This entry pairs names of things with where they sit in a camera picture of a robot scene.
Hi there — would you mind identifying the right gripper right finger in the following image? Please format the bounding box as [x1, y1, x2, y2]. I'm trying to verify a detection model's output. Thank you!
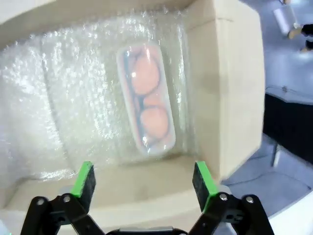
[188, 161, 273, 235]

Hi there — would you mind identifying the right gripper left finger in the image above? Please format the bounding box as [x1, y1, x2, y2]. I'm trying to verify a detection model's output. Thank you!
[21, 161, 108, 235]

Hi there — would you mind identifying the grey roll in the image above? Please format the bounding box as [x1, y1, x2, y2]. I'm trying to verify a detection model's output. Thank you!
[272, 3, 301, 37]

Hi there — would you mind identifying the open cardboard shipping box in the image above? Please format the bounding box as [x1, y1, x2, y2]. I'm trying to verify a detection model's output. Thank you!
[0, 0, 266, 216]

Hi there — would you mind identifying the clear case with pink glasses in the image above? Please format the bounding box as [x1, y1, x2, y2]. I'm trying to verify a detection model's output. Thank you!
[116, 43, 177, 156]

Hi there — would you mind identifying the clear bubble wrap sheet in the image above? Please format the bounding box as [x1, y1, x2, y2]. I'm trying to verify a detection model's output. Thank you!
[0, 7, 203, 182]

